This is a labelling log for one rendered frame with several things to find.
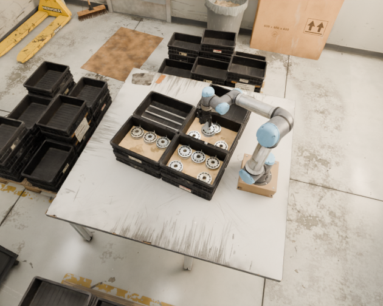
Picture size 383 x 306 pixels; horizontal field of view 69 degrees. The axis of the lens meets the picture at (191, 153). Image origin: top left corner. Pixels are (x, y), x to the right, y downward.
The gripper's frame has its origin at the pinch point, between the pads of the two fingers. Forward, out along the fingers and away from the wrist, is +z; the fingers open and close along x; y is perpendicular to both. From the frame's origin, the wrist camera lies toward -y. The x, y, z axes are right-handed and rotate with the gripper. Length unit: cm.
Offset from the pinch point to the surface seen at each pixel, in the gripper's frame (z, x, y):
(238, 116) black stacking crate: 16.4, -13.2, -34.5
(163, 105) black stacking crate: 16, -45, 18
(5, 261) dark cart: 77, 13, 171
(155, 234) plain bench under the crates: 29, 51, 57
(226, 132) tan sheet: 16.2, -1.5, -18.3
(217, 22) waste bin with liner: 53, -200, -107
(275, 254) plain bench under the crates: 29, 91, -10
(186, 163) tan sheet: 16.1, 14.3, 20.8
